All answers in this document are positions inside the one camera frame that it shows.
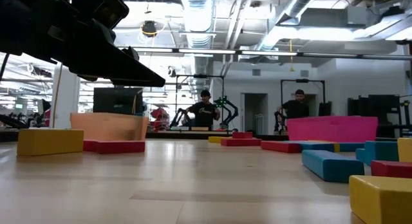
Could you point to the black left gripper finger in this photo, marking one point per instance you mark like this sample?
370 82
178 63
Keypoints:
116 72
131 53

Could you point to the orange plastic bin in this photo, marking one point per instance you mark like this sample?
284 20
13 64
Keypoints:
109 127

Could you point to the red wooden block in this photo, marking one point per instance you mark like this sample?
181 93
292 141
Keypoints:
241 142
243 135
280 146
90 146
392 168
122 147

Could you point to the yellow wooden block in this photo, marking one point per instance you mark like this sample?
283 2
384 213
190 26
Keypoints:
336 147
405 150
383 201
215 139
50 142

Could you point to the red plastic bin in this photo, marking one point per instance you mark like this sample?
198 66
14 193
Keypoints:
331 129

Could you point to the background black robot arm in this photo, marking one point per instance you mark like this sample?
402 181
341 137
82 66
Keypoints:
228 111
279 122
180 117

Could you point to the black monitor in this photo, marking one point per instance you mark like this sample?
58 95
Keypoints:
117 101

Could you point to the red background machine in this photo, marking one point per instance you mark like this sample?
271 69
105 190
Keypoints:
160 116

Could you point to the person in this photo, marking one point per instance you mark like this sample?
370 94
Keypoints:
296 109
204 113

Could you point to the white radiator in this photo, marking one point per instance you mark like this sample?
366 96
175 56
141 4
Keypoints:
259 124

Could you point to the black equipment rack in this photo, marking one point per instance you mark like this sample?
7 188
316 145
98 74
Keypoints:
380 105

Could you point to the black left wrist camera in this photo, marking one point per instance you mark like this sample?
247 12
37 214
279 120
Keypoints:
103 8

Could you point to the black gantry frame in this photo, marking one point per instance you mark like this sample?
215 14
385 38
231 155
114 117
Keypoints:
302 80
199 76

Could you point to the silver round ventilation duct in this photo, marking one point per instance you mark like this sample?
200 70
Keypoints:
197 11

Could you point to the grey rectangular air duct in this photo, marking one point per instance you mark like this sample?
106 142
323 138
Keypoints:
299 5

